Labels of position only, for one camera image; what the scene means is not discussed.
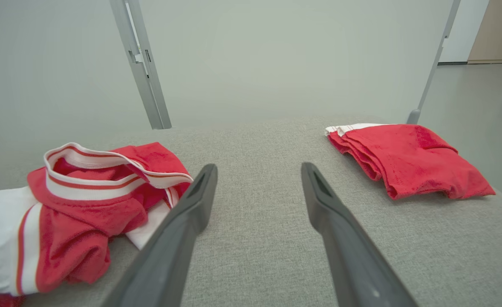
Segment beige door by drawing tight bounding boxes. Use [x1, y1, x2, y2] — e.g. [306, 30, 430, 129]
[467, 0, 502, 64]

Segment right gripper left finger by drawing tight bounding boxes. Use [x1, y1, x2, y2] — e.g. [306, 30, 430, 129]
[102, 163, 218, 307]

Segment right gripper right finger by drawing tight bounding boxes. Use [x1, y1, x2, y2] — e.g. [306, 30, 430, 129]
[301, 162, 418, 307]

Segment grey partition post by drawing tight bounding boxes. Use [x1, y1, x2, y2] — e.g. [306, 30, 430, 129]
[125, 0, 172, 129]
[407, 0, 462, 125]
[110, 0, 163, 130]

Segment red Bulls 23 jersey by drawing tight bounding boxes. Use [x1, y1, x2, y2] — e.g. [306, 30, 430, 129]
[0, 142, 194, 307]

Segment red shorts with white trim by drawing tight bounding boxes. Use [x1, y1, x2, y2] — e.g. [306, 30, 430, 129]
[324, 123, 496, 201]

